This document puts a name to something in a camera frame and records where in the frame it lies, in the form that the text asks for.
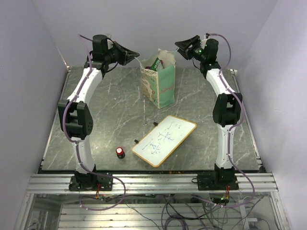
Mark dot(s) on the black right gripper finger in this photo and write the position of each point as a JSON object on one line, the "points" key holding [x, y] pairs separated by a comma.
{"points": [[183, 54], [188, 43]]}

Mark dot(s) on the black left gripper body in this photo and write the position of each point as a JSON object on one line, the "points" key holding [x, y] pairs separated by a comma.
{"points": [[117, 55]]}

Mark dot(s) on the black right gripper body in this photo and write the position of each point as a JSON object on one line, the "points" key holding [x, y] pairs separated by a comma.
{"points": [[195, 51]]}

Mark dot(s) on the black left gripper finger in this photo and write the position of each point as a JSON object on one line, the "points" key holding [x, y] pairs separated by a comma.
{"points": [[127, 60], [124, 51]]}

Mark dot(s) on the green Fox's spring tea candy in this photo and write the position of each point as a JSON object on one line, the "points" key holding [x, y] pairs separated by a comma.
{"points": [[157, 65]]}

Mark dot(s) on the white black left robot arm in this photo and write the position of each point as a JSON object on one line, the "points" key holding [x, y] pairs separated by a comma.
{"points": [[75, 118]]}

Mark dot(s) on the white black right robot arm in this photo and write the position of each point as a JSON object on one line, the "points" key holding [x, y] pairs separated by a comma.
{"points": [[226, 111]]}

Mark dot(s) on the small yellow-framed whiteboard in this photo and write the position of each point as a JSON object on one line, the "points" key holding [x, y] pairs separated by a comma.
{"points": [[160, 142]]}

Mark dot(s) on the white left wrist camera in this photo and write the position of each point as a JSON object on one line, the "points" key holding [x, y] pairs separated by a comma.
{"points": [[110, 42]]}

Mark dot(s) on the aluminium frame rail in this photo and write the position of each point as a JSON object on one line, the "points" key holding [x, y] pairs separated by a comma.
{"points": [[58, 184]]}

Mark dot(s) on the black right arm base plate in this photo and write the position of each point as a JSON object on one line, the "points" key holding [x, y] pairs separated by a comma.
{"points": [[209, 182]]}

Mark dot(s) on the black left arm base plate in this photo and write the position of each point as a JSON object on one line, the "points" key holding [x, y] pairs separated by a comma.
{"points": [[90, 182]]}

